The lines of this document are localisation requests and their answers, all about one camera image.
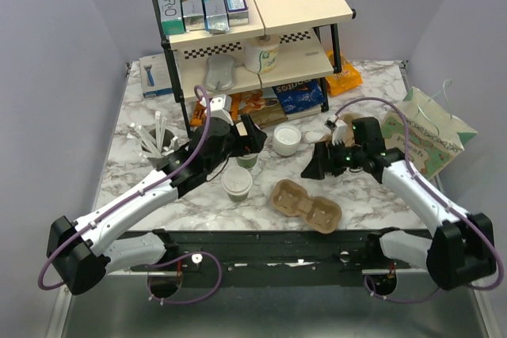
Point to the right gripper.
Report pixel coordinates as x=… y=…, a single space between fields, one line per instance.
x=323 y=161

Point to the beige three-tier shelf rack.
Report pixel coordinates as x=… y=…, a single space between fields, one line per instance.
x=309 y=46

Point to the single cardboard cup carrier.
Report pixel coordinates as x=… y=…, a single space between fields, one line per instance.
x=319 y=213

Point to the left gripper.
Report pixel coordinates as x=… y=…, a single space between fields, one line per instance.
x=256 y=138

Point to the brown chips bag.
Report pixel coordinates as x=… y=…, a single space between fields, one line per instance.
x=263 y=107

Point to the green Fresh paper bag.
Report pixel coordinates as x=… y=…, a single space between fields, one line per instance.
x=436 y=135

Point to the grey straw holder cup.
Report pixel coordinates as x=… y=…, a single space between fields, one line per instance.
x=156 y=142

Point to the stack of white plastic lids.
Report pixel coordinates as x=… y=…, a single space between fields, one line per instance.
x=286 y=139

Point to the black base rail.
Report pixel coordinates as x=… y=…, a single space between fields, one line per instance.
x=204 y=259

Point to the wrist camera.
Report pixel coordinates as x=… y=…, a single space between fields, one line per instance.
x=339 y=130
x=221 y=108

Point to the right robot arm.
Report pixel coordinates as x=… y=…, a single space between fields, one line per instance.
x=459 y=248

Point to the orange yellow snack bag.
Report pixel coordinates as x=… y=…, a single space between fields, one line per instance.
x=348 y=79

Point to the stack of green paper cups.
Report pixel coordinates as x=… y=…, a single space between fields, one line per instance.
x=246 y=161

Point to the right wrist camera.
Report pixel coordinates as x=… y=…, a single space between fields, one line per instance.
x=339 y=130

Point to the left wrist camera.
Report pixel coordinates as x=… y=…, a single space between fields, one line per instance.
x=221 y=108

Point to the teal RiO box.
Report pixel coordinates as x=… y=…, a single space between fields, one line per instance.
x=171 y=17

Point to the single green paper cup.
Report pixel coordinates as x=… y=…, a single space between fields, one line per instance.
x=237 y=182

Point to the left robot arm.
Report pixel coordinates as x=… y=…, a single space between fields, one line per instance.
x=85 y=250

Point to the white patterned paper cup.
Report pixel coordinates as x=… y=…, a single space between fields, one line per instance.
x=260 y=53

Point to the blue razor package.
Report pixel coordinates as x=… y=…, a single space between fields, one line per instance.
x=154 y=74

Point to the silver blue RiO box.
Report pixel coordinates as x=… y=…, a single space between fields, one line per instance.
x=216 y=19

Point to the blue Doritos bag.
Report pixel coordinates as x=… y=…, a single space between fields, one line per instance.
x=299 y=96

